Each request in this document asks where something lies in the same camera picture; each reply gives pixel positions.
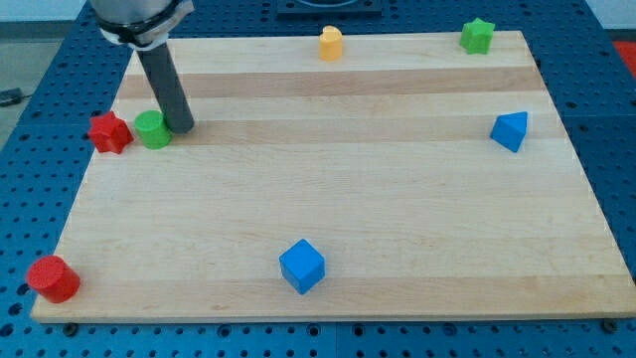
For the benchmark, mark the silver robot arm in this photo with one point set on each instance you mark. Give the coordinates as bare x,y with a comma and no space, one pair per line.
142,25

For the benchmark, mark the blue cube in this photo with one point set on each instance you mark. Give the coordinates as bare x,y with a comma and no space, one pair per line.
302,266

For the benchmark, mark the wooden board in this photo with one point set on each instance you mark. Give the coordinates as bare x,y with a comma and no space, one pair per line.
381,160

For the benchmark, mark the yellow heart block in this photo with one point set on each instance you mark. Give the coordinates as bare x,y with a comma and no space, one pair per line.
330,44

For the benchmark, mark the green cylinder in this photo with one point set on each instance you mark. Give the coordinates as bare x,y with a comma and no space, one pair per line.
152,129

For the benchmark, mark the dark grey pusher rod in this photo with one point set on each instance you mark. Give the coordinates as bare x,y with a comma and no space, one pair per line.
160,71

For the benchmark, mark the blue triangular prism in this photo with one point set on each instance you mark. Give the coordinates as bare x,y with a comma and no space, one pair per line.
510,129

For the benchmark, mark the green star block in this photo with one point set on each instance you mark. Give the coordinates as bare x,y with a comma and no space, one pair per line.
476,36

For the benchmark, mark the red star block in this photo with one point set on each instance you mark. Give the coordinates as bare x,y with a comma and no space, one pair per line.
109,133

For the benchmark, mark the red cylinder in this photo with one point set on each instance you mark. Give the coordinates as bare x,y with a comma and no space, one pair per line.
53,279

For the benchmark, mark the black power adapter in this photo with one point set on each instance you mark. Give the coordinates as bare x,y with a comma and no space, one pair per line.
10,97

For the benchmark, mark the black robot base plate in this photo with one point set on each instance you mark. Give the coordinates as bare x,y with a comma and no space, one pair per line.
295,8

